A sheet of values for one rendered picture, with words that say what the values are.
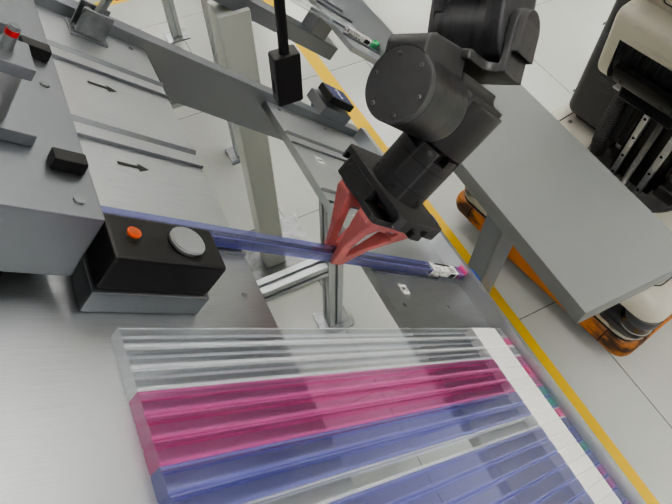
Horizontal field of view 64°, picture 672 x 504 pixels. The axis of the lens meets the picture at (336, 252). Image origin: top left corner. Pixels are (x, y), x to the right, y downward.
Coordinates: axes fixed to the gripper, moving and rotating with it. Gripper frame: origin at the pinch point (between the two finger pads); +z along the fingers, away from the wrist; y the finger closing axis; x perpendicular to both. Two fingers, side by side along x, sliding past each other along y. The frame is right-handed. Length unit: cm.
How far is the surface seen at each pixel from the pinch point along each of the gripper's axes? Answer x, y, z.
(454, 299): 21.1, 3.8, 0.9
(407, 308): 8.8, 5.8, 1.1
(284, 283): 42, -33, 40
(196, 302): -19.2, 7.8, 0.0
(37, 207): -30.4, 6.3, -4.6
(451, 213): 109, -53, 20
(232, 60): 17, -57, 8
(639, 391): 119, 17, 13
